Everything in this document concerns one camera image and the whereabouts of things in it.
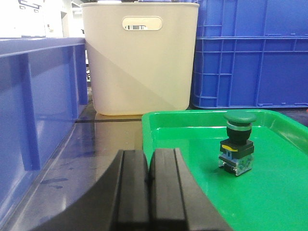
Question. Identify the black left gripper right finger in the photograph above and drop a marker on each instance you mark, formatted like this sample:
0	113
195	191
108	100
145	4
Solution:
177	203

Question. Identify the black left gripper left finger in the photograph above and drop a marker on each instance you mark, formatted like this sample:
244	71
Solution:
118	201

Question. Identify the green mushroom push button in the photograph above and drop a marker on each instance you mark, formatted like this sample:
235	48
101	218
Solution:
236	152

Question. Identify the green plastic tray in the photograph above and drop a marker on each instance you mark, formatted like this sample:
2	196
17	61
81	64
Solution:
272	196

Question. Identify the cream plastic basket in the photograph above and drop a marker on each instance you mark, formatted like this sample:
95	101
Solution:
140	55

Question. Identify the blue bin left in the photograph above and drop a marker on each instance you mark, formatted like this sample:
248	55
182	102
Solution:
43	91

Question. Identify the blue stacked crates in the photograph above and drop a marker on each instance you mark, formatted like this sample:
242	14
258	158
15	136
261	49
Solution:
251	54

